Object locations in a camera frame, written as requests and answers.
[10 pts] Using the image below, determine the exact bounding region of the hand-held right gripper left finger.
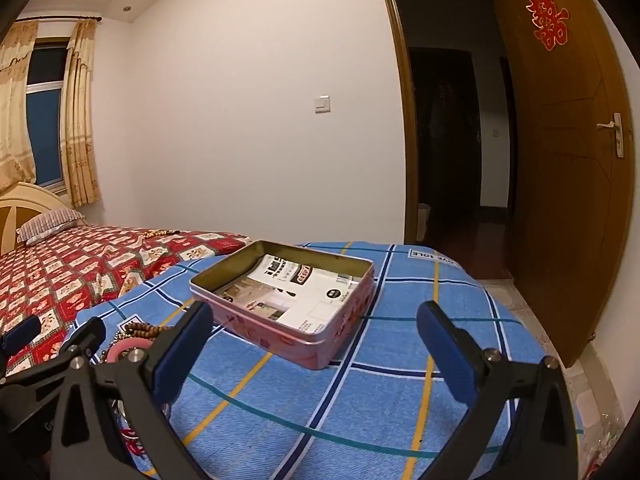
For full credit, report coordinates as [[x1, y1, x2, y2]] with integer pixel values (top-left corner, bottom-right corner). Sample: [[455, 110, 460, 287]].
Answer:
[[50, 302, 216, 480]]

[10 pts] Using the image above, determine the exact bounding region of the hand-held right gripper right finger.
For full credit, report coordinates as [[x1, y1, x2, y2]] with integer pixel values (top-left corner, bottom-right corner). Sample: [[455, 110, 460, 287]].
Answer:
[[416, 301, 583, 480]]

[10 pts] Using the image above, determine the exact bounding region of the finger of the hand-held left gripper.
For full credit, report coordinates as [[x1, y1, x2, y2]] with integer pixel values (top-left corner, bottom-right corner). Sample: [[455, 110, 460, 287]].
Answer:
[[62, 317, 107, 362], [0, 316, 42, 361]]

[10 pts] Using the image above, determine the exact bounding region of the brown wooden bead bracelet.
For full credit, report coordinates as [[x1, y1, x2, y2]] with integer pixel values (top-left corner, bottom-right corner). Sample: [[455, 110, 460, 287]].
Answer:
[[102, 322, 175, 363]]

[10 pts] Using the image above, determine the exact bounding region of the pink bangle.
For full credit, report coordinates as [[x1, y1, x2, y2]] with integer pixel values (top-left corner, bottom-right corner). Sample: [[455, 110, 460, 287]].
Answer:
[[107, 338, 151, 364]]

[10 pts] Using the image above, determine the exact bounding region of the pink tin box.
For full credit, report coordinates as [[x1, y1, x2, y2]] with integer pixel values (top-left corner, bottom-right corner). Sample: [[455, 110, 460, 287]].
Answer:
[[189, 240, 375, 371]]

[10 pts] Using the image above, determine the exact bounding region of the red patterned bedsheet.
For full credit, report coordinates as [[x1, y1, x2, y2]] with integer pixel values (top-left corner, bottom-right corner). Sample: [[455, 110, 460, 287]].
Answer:
[[0, 225, 251, 376]]

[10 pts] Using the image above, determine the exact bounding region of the blue plaid cloth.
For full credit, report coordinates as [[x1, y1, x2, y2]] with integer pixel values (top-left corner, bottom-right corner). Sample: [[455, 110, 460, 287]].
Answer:
[[75, 242, 586, 480]]

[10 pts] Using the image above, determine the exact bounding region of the striped pillow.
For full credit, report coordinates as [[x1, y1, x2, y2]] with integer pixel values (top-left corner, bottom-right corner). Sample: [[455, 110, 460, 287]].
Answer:
[[17, 208, 87, 247]]

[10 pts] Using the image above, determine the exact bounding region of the cream wooden headboard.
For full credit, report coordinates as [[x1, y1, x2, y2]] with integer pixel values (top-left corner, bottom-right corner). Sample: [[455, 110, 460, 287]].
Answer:
[[0, 182, 71, 256]]

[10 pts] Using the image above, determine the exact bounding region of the printed paper sheet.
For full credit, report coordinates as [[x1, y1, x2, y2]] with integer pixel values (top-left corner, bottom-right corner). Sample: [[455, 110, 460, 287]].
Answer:
[[216, 254, 362, 335]]

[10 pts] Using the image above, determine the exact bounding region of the brown wooden door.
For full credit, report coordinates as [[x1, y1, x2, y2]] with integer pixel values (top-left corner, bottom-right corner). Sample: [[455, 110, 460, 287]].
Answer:
[[492, 0, 637, 368]]

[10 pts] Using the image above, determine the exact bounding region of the window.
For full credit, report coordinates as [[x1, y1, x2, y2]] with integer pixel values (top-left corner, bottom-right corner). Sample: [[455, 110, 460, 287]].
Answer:
[[26, 37, 69, 194]]

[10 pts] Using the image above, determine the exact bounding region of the dark curtain rod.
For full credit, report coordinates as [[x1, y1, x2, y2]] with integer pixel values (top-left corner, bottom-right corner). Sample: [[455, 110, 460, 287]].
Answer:
[[14, 16, 103, 24]]

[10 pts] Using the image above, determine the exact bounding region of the red paper door decoration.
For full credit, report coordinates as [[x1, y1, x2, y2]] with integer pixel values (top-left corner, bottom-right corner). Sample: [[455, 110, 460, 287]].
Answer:
[[526, 0, 570, 51]]

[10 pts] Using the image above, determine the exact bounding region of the brown door frame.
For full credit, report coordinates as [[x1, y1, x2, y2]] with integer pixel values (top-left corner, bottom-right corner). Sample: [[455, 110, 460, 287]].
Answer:
[[375, 0, 518, 247]]

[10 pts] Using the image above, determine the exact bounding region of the metal door handle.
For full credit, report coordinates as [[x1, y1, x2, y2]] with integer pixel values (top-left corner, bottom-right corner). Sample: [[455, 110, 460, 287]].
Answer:
[[596, 112, 626, 158]]

